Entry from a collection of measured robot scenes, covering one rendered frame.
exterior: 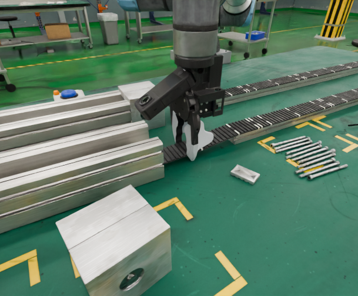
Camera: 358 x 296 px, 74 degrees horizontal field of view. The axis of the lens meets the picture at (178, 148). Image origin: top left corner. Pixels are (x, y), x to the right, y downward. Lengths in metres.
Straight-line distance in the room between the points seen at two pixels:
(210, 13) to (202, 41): 0.04
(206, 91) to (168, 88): 0.07
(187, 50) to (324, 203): 0.36
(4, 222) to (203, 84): 0.40
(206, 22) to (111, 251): 0.34
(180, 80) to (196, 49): 0.06
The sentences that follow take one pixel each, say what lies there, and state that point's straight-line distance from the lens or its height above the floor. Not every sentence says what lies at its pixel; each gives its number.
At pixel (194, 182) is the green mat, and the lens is 0.47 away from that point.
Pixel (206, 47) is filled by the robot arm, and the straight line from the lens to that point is 0.42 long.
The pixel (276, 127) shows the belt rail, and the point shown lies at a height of 0.79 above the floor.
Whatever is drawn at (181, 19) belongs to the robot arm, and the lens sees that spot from 0.41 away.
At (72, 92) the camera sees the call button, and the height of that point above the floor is 0.85.
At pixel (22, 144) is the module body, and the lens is 0.60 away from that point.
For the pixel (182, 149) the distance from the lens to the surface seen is 0.52.
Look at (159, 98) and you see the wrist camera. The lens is 0.42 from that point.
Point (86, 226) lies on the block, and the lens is 0.30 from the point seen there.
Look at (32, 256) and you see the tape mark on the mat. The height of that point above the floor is 0.78.
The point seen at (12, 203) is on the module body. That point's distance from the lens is 0.44.
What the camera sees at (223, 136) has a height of 0.81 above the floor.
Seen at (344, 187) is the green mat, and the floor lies 0.78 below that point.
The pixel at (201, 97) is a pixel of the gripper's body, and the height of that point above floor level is 0.93.
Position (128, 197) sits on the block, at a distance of 0.32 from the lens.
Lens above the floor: 1.10
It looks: 35 degrees down
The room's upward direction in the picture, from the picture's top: straight up
